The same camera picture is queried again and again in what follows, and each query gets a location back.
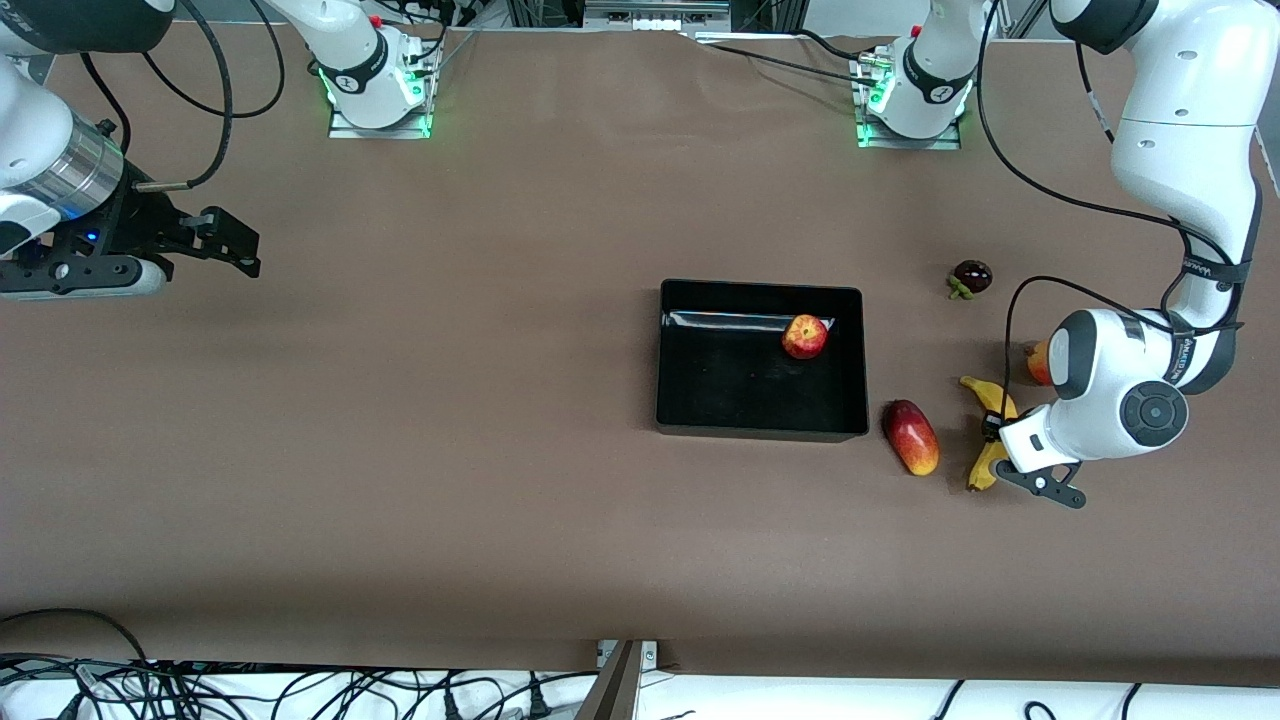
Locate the yellow banana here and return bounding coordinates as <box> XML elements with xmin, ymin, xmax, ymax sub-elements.
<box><xmin>958</xmin><ymin>375</ymin><xmax>1021</xmax><ymax>493</ymax></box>

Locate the small red yellow apple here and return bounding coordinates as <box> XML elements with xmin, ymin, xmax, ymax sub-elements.
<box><xmin>781</xmin><ymin>314</ymin><xmax>831</xmax><ymax>361</ymax></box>

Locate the black rectangular plastic box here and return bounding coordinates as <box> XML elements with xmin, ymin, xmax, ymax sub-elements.
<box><xmin>655</xmin><ymin>279</ymin><xmax>869</xmax><ymax>443</ymax></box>

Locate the red yellow mango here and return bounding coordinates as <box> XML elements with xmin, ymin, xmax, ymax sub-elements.
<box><xmin>881</xmin><ymin>399</ymin><xmax>941</xmax><ymax>477</ymax></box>

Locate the dark purple mangosteen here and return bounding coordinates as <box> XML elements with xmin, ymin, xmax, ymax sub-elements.
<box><xmin>947</xmin><ymin>259</ymin><xmax>995</xmax><ymax>302</ymax></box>

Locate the dark metal beam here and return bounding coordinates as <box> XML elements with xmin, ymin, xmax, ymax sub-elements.
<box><xmin>575</xmin><ymin>642</ymin><xmax>641</xmax><ymax>720</ymax></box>

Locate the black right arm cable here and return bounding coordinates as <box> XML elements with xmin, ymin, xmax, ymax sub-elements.
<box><xmin>80</xmin><ymin>0</ymin><xmax>286</xmax><ymax>193</ymax></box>

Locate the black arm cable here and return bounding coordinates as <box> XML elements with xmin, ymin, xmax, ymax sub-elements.
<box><xmin>80</xmin><ymin>0</ymin><xmax>286</xmax><ymax>193</ymax></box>
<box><xmin>977</xmin><ymin>0</ymin><xmax>1251</xmax><ymax>396</ymax></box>

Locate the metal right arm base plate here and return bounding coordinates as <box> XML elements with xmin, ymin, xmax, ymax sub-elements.
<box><xmin>325</xmin><ymin>30</ymin><xmax>436</xmax><ymax>139</ymax></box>

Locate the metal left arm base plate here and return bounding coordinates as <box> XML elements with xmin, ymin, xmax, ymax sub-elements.
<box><xmin>853</xmin><ymin>45</ymin><xmax>963</xmax><ymax>151</ymax></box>

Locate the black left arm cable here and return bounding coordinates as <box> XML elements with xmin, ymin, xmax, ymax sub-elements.
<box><xmin>977</xmin><ymin>0</ymin><xmax>1251</xmax><ymax>396</ymax></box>

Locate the arched black floor cable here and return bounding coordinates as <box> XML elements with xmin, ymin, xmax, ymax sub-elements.
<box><xmin>0</xmin><ymin>607</ymin><xmax>151</xmax><ymax>666</ymax></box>

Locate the long black table cable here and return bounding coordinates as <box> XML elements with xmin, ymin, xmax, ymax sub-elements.
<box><xmin>695</xmin><ymin>38</ymin><xmax>881</xmax><ymax>87</ymax></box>

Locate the short black table cable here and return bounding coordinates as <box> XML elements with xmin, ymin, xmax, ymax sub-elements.
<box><xmin>790</xmin><ymin>28</ymin><xmax>863</xmax><ymax>59</ymax></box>

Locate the tangled black floor cable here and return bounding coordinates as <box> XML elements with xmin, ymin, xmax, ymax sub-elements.
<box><xmin>0</xmin><ymin>655</ymin><xmax>431</xmax><ymax>720</ymax></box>

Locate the aluminium frame structure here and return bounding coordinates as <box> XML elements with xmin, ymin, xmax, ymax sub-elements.
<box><xmin>505</xmin><ymin>0</ymin><xmax>806</xmax><ymax>36</ymax></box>

